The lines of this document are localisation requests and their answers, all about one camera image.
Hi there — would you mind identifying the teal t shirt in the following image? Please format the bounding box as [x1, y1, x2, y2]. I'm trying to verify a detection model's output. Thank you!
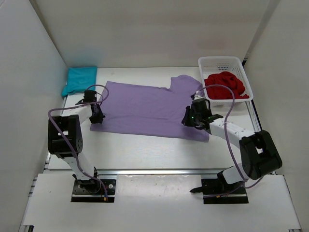
[61, 66, 97, 97]

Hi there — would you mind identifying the purple t shirt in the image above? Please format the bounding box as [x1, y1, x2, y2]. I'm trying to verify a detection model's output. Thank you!
[90, 75, 209, 142]

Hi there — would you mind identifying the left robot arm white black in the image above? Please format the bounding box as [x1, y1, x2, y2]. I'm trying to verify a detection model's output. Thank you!
[48, 89, 108, 198]

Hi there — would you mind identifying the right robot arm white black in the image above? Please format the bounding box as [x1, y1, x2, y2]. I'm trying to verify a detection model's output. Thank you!
[182, 98, 282, 198]

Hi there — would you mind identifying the red t shirt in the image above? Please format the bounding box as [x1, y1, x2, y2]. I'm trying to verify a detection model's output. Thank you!
[204, 71, 249, 100]

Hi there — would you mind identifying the white plastic basket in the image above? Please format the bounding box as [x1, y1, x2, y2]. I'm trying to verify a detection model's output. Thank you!
[198, 56, 253, 107]

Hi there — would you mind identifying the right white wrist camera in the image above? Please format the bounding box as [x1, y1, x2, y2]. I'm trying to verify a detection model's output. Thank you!
[190, 91, 204, 100]

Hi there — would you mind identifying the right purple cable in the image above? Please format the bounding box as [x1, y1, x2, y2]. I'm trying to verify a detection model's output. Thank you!
[193, 84, 265, 189]

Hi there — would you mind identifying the purple cable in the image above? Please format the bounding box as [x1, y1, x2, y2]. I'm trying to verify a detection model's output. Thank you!
[193, 84, 265, 189]
[47, 84, 110, 201]

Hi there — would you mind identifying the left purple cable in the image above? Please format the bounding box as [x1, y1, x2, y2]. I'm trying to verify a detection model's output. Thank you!
[47, 84, 110, 201]

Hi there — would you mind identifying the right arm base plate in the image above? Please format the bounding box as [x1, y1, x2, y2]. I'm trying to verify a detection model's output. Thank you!
[201, 178, 249, 204]

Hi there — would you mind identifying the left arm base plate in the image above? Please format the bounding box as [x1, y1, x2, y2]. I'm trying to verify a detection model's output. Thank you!
[71, 174, 116, 203]

